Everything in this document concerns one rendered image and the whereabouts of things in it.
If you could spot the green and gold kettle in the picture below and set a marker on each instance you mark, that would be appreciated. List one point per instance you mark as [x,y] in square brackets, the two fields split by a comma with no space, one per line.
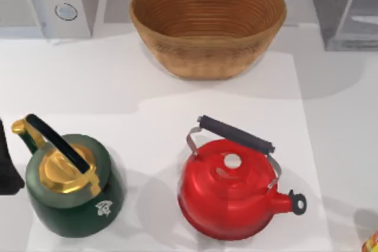
[74,202]

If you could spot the brown woven basket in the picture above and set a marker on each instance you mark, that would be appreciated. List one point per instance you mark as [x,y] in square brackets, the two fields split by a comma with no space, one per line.
[206,27]

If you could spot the red kettle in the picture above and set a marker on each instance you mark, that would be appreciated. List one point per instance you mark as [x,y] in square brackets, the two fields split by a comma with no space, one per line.
[227,199]

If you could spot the round microwave knob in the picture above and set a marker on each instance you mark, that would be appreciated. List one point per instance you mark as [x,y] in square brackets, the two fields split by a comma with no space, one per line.
[66,11]

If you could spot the pale microwave oven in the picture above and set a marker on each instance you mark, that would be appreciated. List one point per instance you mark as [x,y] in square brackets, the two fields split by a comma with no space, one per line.
[38,1]

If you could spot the yellow and red packet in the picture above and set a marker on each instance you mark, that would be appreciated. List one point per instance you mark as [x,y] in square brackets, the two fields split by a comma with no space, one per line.
[372,243]

